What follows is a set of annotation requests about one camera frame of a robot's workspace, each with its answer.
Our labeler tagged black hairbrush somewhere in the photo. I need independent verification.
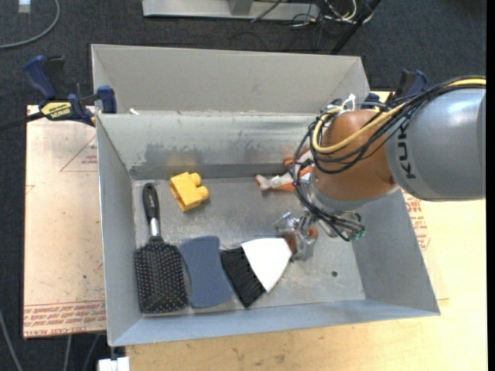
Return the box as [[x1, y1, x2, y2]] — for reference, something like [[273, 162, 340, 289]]
[[133, 182, 191, 315]]

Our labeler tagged orange and white tool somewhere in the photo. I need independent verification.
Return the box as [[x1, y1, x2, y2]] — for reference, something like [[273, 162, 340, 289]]
[[254, 148, 313, 192]]

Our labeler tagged grey metal bin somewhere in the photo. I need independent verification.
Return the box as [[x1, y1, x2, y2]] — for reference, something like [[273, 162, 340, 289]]
[[90, 43, 441, 347]]

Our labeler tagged blue sponge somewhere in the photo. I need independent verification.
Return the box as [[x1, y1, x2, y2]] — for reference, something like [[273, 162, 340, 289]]
[[178, 235, 235, 309]]

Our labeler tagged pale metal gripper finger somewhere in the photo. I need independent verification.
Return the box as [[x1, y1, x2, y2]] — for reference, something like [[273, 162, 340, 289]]
[[291, 237, 320, 263], [273, 211, 301, 240]]

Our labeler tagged white and black brush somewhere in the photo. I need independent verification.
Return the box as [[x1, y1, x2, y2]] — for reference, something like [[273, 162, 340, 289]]
[[220, 237, 298, 309]]

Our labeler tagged brown cardboard board red print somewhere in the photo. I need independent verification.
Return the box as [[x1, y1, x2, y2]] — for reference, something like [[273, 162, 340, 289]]
[[22, 104, 432, 339]]

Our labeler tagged yellow toy block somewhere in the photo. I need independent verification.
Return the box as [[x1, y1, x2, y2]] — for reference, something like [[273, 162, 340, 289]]
[[169, 171, 210, 213]]

